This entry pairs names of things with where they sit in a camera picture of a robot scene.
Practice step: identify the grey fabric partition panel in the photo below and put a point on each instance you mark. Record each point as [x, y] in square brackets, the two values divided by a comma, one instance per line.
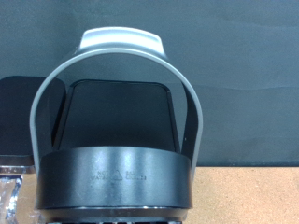
[249, 62]

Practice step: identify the clear water reservoir black lid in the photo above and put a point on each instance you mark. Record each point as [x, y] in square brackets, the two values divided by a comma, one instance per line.
[15, 115]

